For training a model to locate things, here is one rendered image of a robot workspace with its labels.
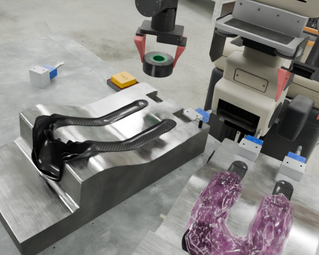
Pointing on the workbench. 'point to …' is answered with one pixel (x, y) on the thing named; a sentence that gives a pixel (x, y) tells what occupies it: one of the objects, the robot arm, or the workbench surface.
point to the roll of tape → (158, 64)
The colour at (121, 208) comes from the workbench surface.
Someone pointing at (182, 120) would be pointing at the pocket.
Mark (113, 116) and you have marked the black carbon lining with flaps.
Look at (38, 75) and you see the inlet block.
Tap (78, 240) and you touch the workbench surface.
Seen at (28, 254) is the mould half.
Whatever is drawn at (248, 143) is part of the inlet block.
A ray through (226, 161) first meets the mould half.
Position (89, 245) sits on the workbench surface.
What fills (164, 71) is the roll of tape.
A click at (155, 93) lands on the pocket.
